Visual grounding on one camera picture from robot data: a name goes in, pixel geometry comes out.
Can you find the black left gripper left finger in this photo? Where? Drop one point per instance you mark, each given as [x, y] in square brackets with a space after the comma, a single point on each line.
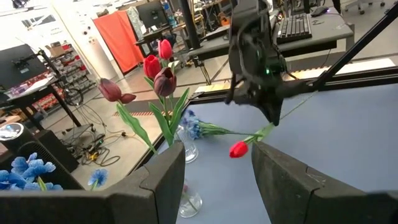
[152, 199]

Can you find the black keyboard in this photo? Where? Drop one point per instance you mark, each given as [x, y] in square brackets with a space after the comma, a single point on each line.
[293, 28]

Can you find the clear smooth glass carafe vase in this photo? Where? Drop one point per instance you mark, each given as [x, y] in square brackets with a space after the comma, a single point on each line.
[191, 205]

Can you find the black computer mouse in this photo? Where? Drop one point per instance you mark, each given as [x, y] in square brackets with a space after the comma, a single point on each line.
[319, 11]

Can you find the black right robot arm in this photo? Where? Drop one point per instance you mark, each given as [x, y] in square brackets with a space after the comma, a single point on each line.
[248, 18]

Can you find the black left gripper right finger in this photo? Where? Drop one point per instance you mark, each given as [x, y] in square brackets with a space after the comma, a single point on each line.
[295, 196]

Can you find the parts bin shelf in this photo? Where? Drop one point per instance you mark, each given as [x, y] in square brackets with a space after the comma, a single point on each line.
[73, 73]

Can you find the black rig post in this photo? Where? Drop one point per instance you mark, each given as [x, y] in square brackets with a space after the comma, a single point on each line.
[189, 25]

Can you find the clear ribbed glass bottle vase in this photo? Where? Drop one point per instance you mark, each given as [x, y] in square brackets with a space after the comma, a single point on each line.
[190, 152]

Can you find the black monitor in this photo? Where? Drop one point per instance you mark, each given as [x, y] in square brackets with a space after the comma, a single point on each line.
[152, 14]
[15, 71]

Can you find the orange cloth partition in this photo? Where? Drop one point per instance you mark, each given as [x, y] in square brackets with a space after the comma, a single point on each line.
[119, 40]

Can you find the white round column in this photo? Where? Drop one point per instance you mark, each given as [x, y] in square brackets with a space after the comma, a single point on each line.
[84, 34]

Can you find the black side table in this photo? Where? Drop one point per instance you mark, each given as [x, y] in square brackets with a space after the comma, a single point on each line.
[23, 100]

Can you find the bright red artificial tulip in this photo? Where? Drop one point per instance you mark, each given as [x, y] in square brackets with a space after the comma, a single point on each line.
[164, 49]
[151, 67]
[238, 150]

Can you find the grey side desk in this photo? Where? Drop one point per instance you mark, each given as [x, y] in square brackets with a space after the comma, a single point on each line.
[323, 31]

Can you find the dark red artificial tulip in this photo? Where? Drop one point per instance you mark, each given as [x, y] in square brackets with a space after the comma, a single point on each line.
[164, 82]

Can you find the blue artificial flower bunch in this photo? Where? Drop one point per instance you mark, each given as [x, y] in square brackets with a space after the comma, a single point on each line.
[28, 168]
[192, 127]

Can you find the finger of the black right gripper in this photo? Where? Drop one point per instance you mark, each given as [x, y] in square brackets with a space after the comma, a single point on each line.
[273, 110]

